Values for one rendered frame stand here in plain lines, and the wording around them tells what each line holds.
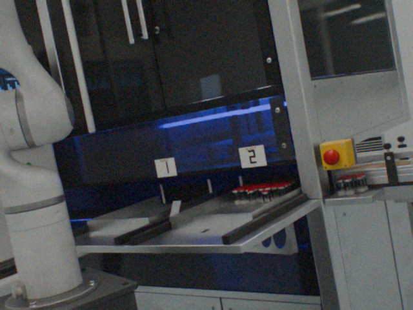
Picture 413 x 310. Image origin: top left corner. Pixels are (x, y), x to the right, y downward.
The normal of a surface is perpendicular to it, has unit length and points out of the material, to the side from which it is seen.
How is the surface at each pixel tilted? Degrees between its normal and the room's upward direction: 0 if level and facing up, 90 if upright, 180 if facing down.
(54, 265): 90
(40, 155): 90
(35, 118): 101
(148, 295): 90
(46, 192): 89
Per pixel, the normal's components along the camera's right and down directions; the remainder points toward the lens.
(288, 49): -0.57, 0.17
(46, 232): 0.50, -0.04
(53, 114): 0.55, 0.17
